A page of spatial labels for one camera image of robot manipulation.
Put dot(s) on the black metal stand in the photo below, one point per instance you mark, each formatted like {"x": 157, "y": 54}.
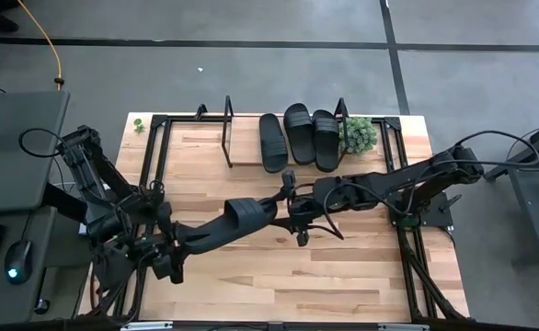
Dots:
{"x": 527, "y": 202}

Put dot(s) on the black rubber slide sandal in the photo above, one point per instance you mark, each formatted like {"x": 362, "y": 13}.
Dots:
{"x": 273, "y": 142}
{"x": 327, "y": 142}
{"x": 299, "y": 133}
{"x": 223, "y": 230}

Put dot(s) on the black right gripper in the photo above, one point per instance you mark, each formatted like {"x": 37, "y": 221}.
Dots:
{"x": 302, "y": 211}

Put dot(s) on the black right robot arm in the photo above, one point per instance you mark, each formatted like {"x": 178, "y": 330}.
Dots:
{"x": 389, "y": 181}

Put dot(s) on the silver metal bracket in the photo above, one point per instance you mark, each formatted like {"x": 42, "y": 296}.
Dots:
{"x": 147, "y": 326}
{"x": 403, "y": 327}

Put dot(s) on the black computer mouse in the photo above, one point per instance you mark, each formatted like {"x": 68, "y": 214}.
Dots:
{"x": 19, "y": 259}

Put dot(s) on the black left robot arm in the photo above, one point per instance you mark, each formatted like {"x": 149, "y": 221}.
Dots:
{"x": 108, "y": 177}

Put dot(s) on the wooden shelf with black frame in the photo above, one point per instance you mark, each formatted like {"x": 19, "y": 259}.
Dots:
{"x": 246, "y": 147}

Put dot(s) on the small green potted plant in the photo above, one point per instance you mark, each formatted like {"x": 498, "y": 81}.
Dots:
{"x": 359, "y": 135}

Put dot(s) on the black aluminium table frame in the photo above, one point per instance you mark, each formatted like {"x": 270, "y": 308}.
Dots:
{"x": 158, "y": 121}

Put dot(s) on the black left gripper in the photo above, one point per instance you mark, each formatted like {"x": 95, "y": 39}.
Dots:
{"x": 159, "y": 248}

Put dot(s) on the small green leaf sprig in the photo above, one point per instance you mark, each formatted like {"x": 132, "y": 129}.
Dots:
{"x": 139, "y": 125}

